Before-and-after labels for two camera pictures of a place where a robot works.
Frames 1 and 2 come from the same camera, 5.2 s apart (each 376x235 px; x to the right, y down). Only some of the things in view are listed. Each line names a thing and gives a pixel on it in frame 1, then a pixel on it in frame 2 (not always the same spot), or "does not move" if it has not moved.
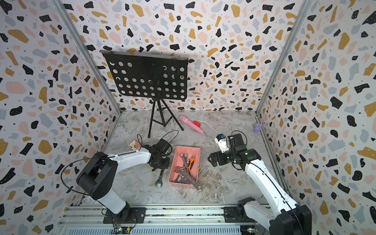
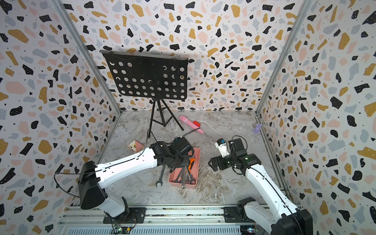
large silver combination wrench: (159, 181) does not move
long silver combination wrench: (188, 173) to (183, 172)
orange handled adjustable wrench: (192, 160) does not move
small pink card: (134, 145) does not move
